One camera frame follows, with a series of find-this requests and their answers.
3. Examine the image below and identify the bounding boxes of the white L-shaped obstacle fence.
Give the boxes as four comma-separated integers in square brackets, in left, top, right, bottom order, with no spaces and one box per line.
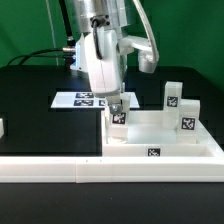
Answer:
[0,155,224,183]

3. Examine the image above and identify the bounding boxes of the white base marker plate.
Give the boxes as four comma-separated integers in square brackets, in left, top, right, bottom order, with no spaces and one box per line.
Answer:
[50,91,140,109]

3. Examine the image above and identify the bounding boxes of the white block left edge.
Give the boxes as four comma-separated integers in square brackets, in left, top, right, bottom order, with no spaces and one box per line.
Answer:
[0,118,4,139]

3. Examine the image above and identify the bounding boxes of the white square table top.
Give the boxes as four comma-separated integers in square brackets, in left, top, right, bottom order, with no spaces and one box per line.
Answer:
[101,111,224,158]

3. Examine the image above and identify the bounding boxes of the black cable bundle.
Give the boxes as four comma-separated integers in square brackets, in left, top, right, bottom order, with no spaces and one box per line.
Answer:
[6,0,77,67]

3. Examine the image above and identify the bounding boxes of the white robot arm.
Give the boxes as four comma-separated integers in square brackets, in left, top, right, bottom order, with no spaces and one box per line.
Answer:
[70,0,130,115]

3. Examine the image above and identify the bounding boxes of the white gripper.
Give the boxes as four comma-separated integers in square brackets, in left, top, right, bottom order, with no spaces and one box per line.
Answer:
[84,30,123,114]

